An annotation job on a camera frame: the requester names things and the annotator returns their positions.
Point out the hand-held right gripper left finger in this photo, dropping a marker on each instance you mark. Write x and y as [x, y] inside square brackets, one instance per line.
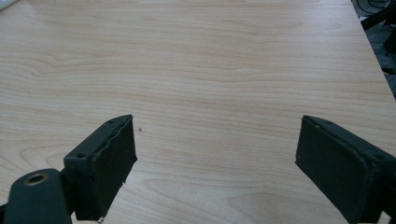
[106, 174]

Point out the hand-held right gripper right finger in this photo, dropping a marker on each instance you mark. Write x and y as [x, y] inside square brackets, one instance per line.
[339, 174]

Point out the black metal stand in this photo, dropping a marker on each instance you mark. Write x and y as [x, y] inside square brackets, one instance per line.
[381, 21]

